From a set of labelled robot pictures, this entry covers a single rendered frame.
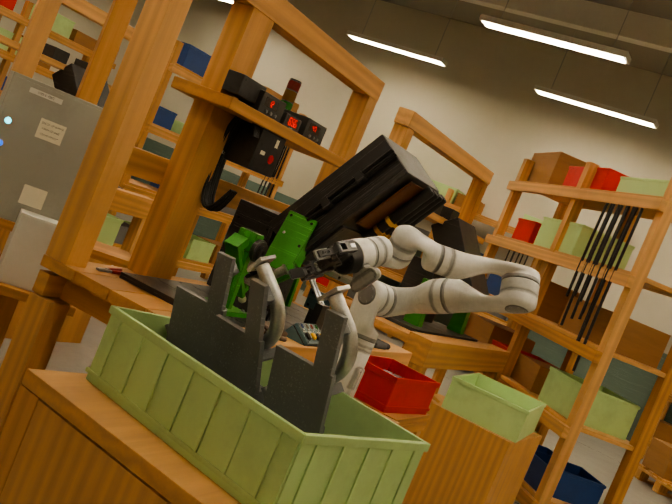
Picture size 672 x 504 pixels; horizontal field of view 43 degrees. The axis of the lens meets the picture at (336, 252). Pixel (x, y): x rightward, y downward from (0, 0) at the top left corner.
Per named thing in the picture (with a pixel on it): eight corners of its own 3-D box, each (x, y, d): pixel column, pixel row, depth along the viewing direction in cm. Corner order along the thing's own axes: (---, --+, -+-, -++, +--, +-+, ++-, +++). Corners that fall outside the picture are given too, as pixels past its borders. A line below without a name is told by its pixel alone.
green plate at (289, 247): (295, 281, 297) (324, 230, 302) (287, 273, 290) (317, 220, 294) (269, 269, 302) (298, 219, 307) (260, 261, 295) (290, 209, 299)
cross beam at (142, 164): (295, 229, 381) (302, 210, 380) (103, 166, 263) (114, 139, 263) (286, 225, 383) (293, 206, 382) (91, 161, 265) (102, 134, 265)
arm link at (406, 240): (397, 216, 200) (450, 234, 203) (381, 244, 204) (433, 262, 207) (399, 232, 194) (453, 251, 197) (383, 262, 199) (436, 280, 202)
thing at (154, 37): (294, 301, 387) (377, 101, 382) (65, 265, 252) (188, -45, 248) (279, 294, 391) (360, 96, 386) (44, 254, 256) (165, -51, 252)
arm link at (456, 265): (449, 234, 200) (443, 267, 197) (549, 269, 206) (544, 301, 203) (433, 246, 209) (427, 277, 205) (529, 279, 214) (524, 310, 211)
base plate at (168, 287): (365, 342, 349) (367, 338, 349) (222, 331, 250) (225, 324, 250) (282, 302, 367) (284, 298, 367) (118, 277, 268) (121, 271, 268)
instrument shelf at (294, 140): (343, 169, 352) (346, 160, 352) (228, 108, 271) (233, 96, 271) (294, 150, 363) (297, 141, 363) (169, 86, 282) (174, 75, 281)
